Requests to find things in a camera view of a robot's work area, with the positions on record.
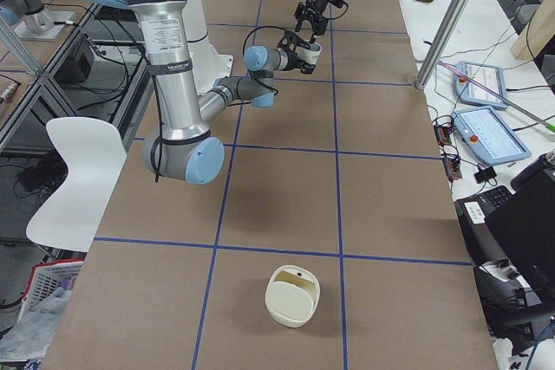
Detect white laundry basket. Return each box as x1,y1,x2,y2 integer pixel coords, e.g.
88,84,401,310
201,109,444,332
17,259,84,321

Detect cream white ceramic bowl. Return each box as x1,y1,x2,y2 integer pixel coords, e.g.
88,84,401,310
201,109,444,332
264,265,321,328

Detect black box with label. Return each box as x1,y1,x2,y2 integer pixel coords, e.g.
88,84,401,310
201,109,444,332
454,197,506,265

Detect near blue teach pendant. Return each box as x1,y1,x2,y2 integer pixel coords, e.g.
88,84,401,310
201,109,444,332
451,106,532,166

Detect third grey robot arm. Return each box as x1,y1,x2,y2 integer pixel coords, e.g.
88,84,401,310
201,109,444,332
1,0,75,41

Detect black computer keyboard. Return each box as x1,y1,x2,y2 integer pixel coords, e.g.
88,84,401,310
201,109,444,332
478,185,513,211

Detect white ceramic mug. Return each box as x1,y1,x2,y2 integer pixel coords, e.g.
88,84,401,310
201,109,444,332
298,42,322,66

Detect white plastic chair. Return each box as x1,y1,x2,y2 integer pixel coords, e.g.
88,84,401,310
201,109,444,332
26,117,127,252

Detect far blue teach pendant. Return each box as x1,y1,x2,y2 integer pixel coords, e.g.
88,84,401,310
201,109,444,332
454,61,508,110

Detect blue teach pendant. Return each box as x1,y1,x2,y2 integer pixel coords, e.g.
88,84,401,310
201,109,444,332
451,106,532,166
454,61,508,110

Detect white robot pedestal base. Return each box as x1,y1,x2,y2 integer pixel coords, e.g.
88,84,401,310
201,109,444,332
182,0,233,96

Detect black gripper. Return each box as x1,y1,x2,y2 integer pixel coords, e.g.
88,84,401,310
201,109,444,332
294,3,328,42
285,42,315,75

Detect aluminium frame post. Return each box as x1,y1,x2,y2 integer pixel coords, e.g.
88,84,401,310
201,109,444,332
415,0,469,90

